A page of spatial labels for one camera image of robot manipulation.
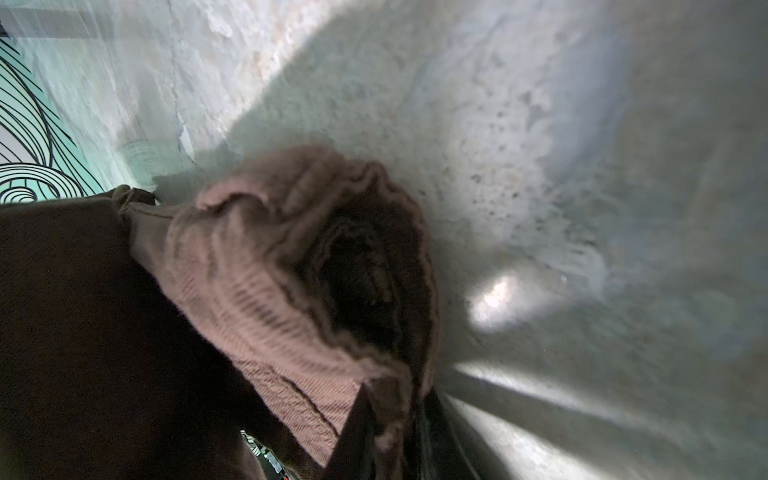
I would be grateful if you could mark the brown trousers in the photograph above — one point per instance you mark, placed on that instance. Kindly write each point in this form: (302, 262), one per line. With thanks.
(141, 341)

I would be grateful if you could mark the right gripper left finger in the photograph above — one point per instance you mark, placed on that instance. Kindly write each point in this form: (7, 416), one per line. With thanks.
(352, 458)

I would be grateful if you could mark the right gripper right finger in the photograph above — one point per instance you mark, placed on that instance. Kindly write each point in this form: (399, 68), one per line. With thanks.
(440, 455)

